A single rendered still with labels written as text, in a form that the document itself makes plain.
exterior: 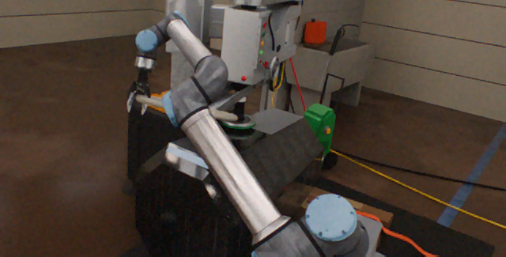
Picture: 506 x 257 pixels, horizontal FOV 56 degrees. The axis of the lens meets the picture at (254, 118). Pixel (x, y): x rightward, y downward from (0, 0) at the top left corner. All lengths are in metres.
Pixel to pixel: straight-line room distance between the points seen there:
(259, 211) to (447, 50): 6.04
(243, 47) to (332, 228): 1.49
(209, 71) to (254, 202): 0.46
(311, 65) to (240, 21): 2.96
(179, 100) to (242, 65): 1.19
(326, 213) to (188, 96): 0.57
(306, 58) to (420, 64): 2.35
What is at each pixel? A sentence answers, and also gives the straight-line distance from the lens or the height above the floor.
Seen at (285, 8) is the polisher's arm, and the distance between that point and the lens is 3.19.
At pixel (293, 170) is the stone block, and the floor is 0.67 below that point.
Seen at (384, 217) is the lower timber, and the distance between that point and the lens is 3.76.
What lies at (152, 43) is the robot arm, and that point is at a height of 1.47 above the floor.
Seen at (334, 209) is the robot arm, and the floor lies 1.17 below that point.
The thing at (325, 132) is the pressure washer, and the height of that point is 0.39.
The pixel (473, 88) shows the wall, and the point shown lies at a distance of 7.31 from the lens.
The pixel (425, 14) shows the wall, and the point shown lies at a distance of 7.36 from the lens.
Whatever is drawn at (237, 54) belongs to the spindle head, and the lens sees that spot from 2.71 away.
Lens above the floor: 1.88
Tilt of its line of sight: 20 degrees down
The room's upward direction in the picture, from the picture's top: 6 degrees clockwise
